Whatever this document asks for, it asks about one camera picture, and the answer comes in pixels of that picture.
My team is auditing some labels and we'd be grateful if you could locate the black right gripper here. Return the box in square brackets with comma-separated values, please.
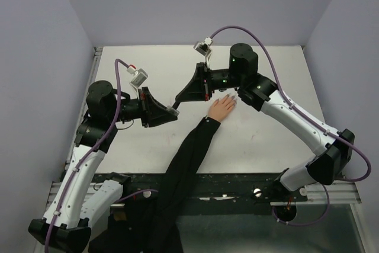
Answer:
[176, 63, 243, 103]

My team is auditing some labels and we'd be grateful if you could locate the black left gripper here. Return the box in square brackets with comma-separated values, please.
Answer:
[108, 86, 178, 127]

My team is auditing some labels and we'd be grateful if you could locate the glitter nail polish bottle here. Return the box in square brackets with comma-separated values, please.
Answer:
[166, 105, 179, 117]

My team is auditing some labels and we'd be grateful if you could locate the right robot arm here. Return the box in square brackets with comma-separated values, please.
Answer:
[174, 43, 355, 201]

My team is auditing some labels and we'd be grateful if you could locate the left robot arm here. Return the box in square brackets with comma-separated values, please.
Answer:
[28, 81, 179, 252]

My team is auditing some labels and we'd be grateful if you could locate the black sleeve forearm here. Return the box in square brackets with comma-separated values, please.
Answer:
[88, 117, 220, 252]

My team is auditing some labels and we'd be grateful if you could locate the mannequin hand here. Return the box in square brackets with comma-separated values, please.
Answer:
[207, 94, 237, 123]

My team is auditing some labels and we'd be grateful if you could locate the metal sheet panel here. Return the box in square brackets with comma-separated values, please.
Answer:
[177, 204, 364, 252]

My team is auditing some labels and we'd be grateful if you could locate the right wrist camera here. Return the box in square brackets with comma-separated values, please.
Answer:
[193, 37, 213, 68]

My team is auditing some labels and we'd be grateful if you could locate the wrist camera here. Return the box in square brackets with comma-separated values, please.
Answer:
[193, 37, 213, 68]
[127, 65, 148, 94]

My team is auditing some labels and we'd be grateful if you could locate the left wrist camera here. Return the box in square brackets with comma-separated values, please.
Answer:
[127, 65, 148, 94]

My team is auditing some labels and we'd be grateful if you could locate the aluminium rail frame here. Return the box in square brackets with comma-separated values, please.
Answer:
[44, 46, 364, 236]

